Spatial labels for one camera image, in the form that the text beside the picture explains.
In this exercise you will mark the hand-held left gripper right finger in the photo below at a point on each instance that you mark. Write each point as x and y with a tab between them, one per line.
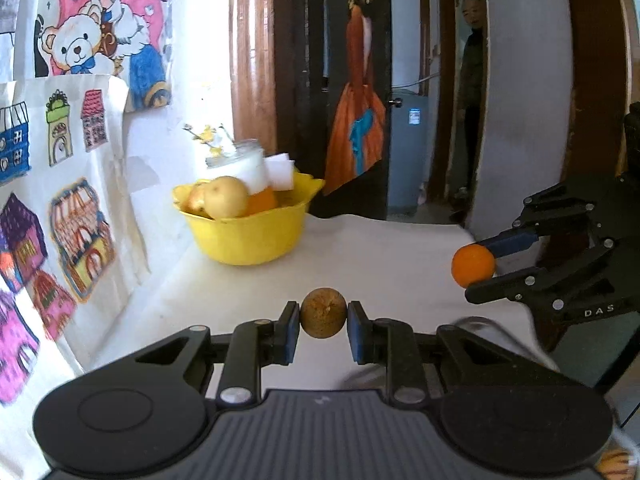
357	334

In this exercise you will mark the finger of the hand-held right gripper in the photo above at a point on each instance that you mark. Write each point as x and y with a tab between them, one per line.
530	280
510	243

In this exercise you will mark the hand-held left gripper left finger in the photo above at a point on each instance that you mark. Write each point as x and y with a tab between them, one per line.
290	334

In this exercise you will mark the small brown round fruit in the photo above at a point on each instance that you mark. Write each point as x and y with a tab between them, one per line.
323	317

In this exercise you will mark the small orange kumquat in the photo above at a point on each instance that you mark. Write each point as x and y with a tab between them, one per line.
472	266

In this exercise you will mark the white printed table cloth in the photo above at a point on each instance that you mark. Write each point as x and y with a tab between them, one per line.
390	260

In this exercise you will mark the yellow plastic bowl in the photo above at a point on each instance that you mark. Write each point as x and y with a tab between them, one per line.
250	240

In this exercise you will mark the orange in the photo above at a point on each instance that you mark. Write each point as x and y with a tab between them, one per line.
262	201

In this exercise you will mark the yellow pear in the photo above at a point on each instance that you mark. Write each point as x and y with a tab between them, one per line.
226	197

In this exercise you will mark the white tissue packet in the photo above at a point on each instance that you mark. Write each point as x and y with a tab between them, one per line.
281	172

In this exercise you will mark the small yellow fruit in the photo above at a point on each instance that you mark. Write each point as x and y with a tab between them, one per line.
195	199

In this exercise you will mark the white glass jar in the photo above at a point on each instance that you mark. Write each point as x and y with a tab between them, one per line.
245	170

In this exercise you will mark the orange dress woman painting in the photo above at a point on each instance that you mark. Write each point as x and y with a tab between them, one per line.
357	120

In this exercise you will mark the yellow flower sprig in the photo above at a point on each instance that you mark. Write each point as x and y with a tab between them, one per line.
207	135

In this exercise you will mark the colourful houses paper drawing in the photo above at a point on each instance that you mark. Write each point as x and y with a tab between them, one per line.
75	240

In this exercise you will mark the brown wooden door frame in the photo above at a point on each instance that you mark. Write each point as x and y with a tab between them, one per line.
252	50

